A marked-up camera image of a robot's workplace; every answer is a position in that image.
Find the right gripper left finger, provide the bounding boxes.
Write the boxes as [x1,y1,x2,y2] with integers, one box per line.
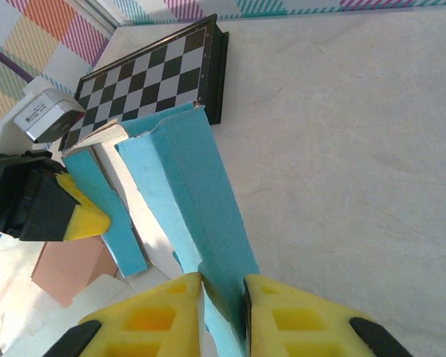
[46,272,204,357]

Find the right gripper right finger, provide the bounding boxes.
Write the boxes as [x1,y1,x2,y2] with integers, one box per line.
[242,274,416,357]

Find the blue paper box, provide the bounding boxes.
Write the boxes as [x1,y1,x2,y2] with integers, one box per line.
[61,102,262,357]

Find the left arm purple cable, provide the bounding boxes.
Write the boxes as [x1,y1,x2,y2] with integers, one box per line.
[0,39,35,83]

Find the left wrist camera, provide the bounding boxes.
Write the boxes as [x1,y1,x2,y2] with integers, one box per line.
[0,76,87,157]

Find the aluminium frame post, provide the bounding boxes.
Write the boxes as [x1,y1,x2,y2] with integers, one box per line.
[74,0,131,30]

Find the pink paper box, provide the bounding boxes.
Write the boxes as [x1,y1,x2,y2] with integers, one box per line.
[30,235,120,309]

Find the black grey chessboard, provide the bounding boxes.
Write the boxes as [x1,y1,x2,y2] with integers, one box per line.
[58,13,230,152]

